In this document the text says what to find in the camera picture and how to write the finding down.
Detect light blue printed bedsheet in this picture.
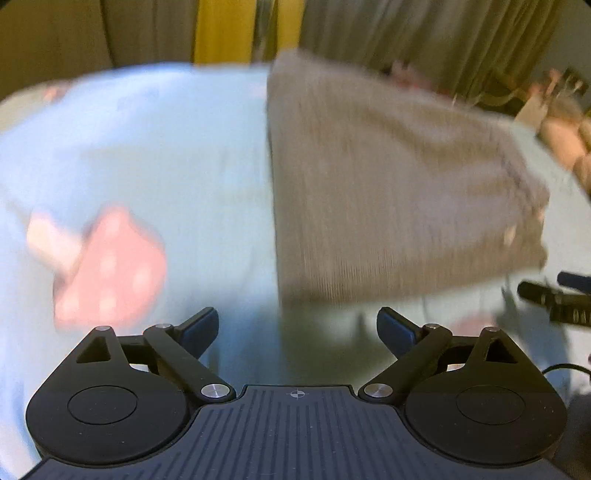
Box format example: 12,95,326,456
0,64,591,462

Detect grey knit pants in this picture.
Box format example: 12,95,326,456
267,50,550,304

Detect yellow curtain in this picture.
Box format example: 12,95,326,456
192,0,305,65

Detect wall power outlet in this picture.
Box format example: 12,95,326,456
561,67,589,97

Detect grey curtain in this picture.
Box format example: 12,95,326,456
1,1,565,95

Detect pink plush toy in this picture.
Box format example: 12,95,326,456
538,111,590,195

